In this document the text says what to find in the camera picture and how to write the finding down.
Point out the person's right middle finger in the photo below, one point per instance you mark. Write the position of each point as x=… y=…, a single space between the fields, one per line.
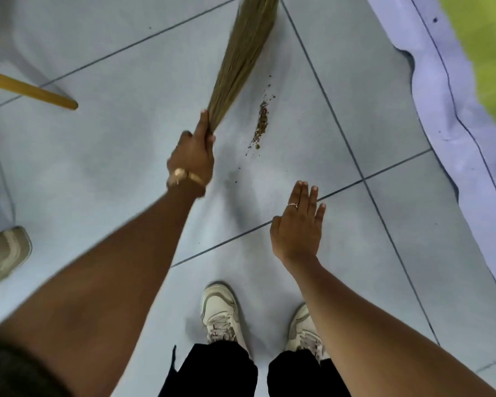
x=304 y=200

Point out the dark shirt sleeve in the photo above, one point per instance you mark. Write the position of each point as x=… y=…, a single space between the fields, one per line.
x=12 y=372

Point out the person's white sneaker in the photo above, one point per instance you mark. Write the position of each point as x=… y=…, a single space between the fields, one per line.
x=301 y=332
x=221 y=314

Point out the gold wrist watch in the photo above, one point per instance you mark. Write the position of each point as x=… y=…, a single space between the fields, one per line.
x=181 y=174

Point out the green cloth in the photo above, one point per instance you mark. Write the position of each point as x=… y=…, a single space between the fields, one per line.
x=485 y=49

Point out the straw grass broom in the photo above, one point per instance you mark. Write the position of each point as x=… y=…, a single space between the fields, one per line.
x=244 y=57

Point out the person's right thumb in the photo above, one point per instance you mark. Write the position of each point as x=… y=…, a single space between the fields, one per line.
x=275 y=229

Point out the person's left hand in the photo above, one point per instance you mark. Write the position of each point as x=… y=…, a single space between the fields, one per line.
x=190 y=155

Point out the person's right hand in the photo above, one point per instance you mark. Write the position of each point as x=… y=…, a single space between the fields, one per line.
x=295 y=233

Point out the person's left forearm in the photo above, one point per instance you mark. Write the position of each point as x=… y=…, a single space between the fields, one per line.
x=107 y=281

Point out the person's left thumb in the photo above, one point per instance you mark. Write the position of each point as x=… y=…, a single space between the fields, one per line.
x=203 y=121

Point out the brown dirt pile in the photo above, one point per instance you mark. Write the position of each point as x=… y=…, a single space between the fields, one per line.
x=261 y=123

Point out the person's right white sneaker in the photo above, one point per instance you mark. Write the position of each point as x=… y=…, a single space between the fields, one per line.
x=301 y=332

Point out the person's right forearm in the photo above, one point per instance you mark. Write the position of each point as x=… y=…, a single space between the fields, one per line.
x=368 y=334

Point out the person's right little finger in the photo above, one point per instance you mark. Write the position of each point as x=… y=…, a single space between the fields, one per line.
x=320 y=217

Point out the wooden stick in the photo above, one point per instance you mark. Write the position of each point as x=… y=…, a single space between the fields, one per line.
x=29 y=90

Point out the black trousers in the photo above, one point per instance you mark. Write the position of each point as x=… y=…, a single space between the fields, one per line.
x=215 y=374

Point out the person's left white sneaker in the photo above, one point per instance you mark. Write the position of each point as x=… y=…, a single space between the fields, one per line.
x=221 y=314

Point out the lavender cloth sheet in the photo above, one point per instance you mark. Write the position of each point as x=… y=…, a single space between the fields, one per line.
x=450 y=119

